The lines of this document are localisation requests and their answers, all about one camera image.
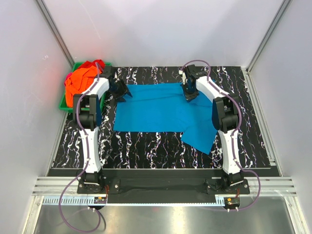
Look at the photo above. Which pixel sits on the orange t shirt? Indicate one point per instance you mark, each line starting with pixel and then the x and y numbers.
pixel 78 82

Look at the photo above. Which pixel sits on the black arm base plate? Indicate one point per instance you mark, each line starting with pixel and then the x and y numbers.
pixel 211 181

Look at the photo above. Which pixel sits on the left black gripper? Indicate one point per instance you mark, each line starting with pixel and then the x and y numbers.
pixel 123 91

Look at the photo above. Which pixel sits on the blue t shirt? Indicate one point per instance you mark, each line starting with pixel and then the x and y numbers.
pixel 163 108

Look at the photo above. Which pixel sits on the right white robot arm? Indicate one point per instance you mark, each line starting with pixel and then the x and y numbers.
pixel 226 119

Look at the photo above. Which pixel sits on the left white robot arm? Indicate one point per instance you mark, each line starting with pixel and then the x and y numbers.
pixel 87 115

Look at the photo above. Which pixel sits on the white slotted cable duct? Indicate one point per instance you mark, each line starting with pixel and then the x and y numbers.
pixel 146 201

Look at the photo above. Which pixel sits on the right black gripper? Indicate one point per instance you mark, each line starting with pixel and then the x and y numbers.
pixel 189 97

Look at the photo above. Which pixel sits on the red t shirt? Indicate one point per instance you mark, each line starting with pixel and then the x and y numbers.
pixel 93 64

